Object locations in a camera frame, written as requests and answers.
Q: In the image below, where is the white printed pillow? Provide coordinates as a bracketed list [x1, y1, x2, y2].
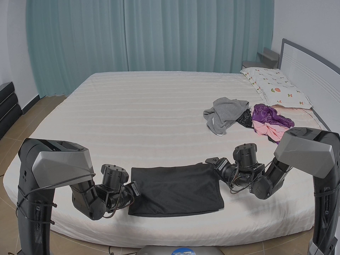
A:
[240, 67, 314, 109]

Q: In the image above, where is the black cable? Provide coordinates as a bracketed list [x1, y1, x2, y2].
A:
[16, 173, 96, 208]
[230, 183, 251, 195]

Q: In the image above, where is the black chest of drawers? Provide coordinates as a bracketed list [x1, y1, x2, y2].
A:
[0, 82, 22, 140]

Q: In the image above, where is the pile of clothes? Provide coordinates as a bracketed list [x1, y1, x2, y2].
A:
[236, 104, 295, 144]

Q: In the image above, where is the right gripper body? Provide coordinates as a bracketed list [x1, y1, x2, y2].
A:
[215, 166, 233, 181]

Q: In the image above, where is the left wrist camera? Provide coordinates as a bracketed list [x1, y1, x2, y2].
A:
[129, 181, 141, 200]

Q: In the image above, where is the bed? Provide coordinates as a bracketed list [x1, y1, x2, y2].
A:
[3, 38, 340, 242]

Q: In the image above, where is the blue-green curtain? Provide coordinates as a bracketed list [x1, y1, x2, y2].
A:
[26, 0, 129, 98]
[123, 0, 274, 74]

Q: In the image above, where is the grey garment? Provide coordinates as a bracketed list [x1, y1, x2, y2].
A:
[203, 97, 250, 135]

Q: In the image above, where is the grey bedside table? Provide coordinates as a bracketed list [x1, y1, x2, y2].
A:
[242, 47, 280, 69]

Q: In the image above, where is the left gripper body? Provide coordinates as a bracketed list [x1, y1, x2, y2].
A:
[120, 185, 137, 210]

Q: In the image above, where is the black T-shirt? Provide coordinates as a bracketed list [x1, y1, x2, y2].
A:
[128, 162, 225, 218]

